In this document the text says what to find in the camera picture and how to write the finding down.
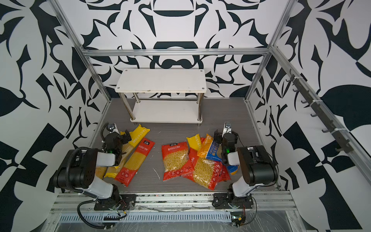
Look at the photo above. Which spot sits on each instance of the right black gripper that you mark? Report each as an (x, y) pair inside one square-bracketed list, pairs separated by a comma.
[(218, 137)]

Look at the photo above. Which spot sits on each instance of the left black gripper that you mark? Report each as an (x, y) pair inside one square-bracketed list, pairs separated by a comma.
[(123, 136)]

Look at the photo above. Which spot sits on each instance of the orange blue pasta bag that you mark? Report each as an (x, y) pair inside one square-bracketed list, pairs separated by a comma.
[(212, 151)]

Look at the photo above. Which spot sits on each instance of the red spaghetti package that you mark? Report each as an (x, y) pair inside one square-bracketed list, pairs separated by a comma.
[(131, 167)]

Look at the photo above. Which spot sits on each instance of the red fusilli bag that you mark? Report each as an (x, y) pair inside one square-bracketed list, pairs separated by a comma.
[(206, 173), (176, 160)]

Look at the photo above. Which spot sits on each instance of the yellow pastatime spaghetti package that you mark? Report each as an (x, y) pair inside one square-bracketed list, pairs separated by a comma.
[(136, 136)]

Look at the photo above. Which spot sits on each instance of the orange blue spaghetti package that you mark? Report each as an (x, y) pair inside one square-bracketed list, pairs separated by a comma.
[(100, 172)]

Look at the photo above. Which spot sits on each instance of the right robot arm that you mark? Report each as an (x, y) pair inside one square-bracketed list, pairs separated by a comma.
[(258, 169)]

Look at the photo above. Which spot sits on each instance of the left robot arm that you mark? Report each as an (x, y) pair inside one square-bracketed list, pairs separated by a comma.
[(77, 171)]

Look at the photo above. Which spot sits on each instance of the small yellow pasta package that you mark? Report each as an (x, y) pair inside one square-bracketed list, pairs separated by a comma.
[(195, 142)]

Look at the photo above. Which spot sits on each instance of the white two-tier shelf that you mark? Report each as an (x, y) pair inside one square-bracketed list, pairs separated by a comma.
[(187, 111)]

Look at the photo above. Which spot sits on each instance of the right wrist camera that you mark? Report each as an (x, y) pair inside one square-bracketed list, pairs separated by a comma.
[(227, 128)]

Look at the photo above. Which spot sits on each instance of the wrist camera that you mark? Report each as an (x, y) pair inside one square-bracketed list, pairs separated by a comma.
[(227, 128), (112, 128)]

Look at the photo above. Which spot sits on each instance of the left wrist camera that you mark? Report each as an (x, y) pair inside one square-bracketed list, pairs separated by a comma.
[(112, 128)]

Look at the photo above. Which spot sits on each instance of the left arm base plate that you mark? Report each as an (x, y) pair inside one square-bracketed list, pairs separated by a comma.
[(123, 202)]

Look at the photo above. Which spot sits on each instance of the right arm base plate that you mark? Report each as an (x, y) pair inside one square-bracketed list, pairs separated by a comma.
[(229, 201)]

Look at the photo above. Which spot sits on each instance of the aluminium front rail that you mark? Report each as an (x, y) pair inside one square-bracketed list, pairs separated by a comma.
[(208, 201)]

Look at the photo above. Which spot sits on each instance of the white cable duct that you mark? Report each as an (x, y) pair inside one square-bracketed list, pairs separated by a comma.
[(151, 217)]

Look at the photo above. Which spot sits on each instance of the aluminium cage frame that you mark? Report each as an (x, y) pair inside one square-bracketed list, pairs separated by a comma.
[(359, 156)]

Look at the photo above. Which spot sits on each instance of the wall hook rail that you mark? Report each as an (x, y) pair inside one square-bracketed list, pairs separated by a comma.
[(322, 112)]

